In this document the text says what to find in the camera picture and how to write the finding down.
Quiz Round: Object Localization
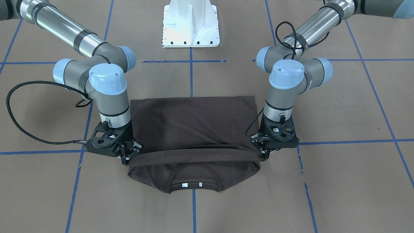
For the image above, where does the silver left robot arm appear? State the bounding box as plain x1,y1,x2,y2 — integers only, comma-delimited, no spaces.
247,0,413,161

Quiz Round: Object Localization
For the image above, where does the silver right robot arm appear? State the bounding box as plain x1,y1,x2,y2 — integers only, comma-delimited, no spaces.
1,0,142,166

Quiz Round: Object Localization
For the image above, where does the dark brown t-shirt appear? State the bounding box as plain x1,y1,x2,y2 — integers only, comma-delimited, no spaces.
127,96,263,194

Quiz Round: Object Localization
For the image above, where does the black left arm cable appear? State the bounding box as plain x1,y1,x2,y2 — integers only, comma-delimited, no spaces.
245,21,330,138

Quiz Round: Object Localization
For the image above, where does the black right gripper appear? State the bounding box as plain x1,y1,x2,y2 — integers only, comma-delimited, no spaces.
85,125,142,165

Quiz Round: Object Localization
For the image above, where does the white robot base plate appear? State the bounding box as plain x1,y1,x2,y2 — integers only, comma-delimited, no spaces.
162,0,220,48

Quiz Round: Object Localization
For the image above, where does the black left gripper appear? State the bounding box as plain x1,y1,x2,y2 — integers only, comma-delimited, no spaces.
250,116,299,161

